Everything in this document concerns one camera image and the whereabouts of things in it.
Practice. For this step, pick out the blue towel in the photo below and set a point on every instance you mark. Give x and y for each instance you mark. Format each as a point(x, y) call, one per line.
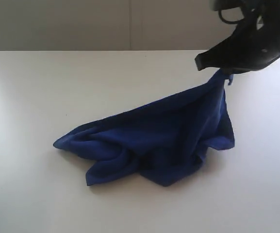
point(163, 141)

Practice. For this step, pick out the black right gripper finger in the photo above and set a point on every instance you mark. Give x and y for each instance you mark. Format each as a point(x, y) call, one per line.
point(222, 55)

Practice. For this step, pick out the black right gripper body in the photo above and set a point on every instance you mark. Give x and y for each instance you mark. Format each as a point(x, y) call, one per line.
point(255, 43)

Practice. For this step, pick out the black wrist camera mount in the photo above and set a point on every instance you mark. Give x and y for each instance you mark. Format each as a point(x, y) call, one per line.
point(246, 6)

